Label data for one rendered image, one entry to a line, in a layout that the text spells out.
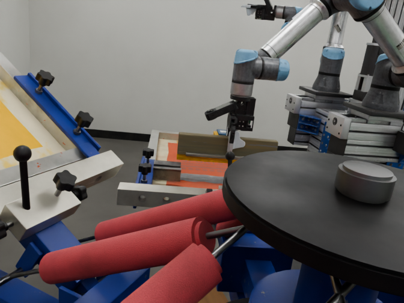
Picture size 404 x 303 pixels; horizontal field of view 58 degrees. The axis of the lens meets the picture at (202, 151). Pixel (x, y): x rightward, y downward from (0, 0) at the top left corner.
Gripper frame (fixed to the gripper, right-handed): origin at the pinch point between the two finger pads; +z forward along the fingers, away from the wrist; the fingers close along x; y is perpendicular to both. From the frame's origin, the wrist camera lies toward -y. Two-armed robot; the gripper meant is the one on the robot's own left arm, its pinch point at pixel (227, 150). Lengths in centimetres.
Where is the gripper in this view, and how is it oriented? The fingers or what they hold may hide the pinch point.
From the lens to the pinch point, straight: 130.7
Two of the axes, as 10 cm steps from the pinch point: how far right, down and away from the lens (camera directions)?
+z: -1.0, 9.5, 3.0
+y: 9.9, 0.8, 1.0
